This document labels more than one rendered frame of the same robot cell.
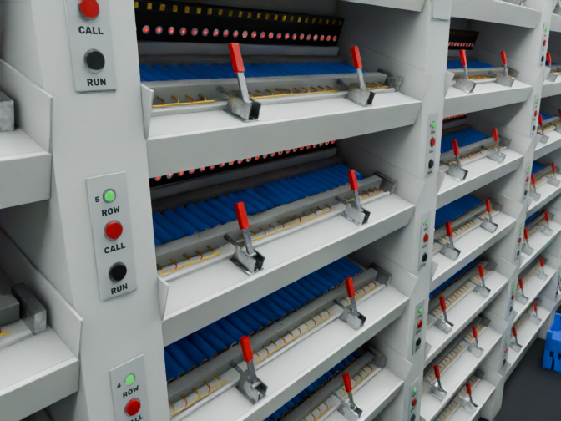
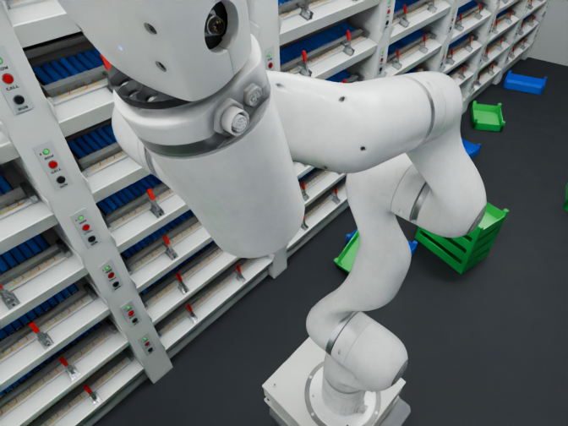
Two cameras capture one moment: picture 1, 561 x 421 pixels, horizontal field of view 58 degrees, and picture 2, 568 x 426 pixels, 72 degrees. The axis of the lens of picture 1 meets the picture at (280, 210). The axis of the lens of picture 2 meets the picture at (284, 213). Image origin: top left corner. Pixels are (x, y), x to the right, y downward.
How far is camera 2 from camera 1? 0.58 m
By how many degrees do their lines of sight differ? 27
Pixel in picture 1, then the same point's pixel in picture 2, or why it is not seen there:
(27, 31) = not seen: outside the picture
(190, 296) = (106, 179)
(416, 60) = (251, 15)
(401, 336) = not seen: hidden behind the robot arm
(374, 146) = not seen: hidden behind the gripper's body
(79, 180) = (29, 148)
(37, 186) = (11, 154)
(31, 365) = (33, 216)
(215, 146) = (101, 113)
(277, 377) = (172, 204)
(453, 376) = (319, 187)
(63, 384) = (50, 222)
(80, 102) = (18, 118)
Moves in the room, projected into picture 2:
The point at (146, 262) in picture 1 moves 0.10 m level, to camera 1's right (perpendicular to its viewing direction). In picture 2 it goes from (74, 172) to (117, 172)
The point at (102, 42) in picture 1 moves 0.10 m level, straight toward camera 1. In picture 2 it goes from (19, 90) to (9, 114)
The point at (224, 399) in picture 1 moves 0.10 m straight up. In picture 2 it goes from (144, 215) to (134, 191)
